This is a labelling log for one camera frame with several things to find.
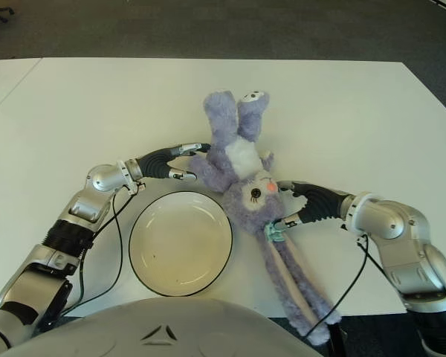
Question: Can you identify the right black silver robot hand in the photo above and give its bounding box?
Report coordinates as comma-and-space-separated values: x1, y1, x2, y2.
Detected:
278, 181, 352, 229

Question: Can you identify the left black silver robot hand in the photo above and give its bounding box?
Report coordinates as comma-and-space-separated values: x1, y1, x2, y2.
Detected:
136, 142, 212, 182

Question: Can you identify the purple plush bunny doll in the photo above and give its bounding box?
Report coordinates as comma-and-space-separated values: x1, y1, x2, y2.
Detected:
190, 90, 342, 347

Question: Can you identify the white plate black rim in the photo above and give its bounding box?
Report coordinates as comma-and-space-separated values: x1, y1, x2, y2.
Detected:
128, 190, 234, 298

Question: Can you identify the silver robot torso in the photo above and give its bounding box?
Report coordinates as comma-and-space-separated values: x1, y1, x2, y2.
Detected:
7, 297, 313, 357

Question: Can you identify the thick black power cable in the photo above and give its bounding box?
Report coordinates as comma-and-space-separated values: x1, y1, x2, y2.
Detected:
356, 237, 386, 273
65, 254, 86, 309

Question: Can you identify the thin black signal cable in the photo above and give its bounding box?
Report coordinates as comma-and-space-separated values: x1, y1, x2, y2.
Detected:
303, 234, 369, 338
59, 185, 140, 313

